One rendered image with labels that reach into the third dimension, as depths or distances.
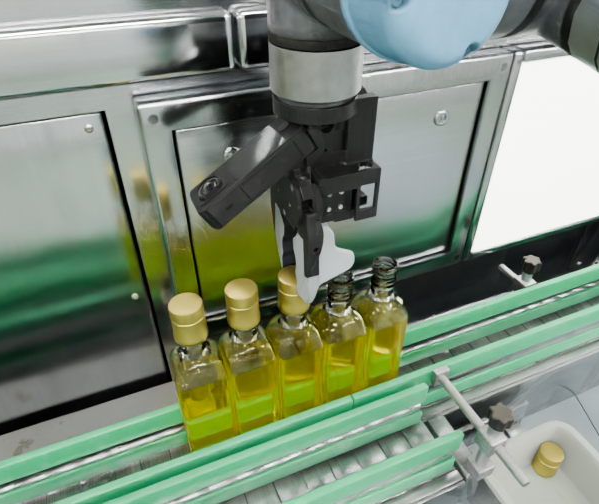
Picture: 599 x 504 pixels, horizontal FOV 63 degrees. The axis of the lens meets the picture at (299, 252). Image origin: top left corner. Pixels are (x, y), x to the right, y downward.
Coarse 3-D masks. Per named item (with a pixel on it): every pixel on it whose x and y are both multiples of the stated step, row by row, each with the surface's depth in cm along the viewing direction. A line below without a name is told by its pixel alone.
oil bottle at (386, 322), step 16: (368, 288) 61; (368, 304) 59; (384, 304) 58; (400, 304) 59; (368, 320) 58; (384, 320) 58; (400, 320) 59; (368, 336) 59; (384, 336) 60; (400, 336) 61; (368, 352) 61; (384, 352) 62; (400, 352) 63; (368, 368) 63; (384, 368) 64; (368, 384) 65
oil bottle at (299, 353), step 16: (272, 320) 57; (272, 336) 56; (288, 336) 54; (304, 336) 55; (320, 336) 56; (288, 352) 54; (304, 352) 55; (320, 352) 57; (288, 368) 56; (304, 368) 57; (320, 368) 58; (288, 384) 58; (304, 384) 59; (320, 384) 60; (288, 400) 59; (304, 400) 61; (320, 400) 63; (288, 416) 61
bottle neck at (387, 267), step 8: (384, 256) 57; (376, 264) 56; (384, 264) 58; (392, 264) 57; (376, 272) 56; (384, 272) 55; (392, 272) 56; (376, 280) 57; (384, 280) 56; (392, 280) 57; (376, 288) 57; (384, 288) 57; (392, 288) 58; (376, 296) 58; (384, 296) 58; (392, 296) 59
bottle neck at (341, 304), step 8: (344, 272) 55; (328, 280) 54; (336, 280) 56; (344, 280) 56; (352, 280) 54; (328, 288) 55; (336, 288) 54; (344, 288) 54; (352, 288) 55; (328, 296) 56; (336, 296) 55; (344, 296) 55; (328, 304) 56; (336, 304) 55; (344, 304) 55; (336, 312) 56; (344, 312) 56
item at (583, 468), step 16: (528, 432) 73; (544, 432) 73; (560, 432) 74; (576, 432) 73; (512, 448) 71; (528, 448) 74; (576, 448) 72; (592, 448) 71; (496, 464) 72; (528, 464) 76; (576, 464) 73; (592, 464) 70; (496, 480) 67; (512, 480) 74; (544, 480) 74; (560, 480) 74; (576, 480) 73; (592, 480) 70; (496, 496) 66; (512, 496) 72; (528, 496) 72; (544, 496) 72; (560, 496) 72; (576, 496) 72; (592, 496) 71
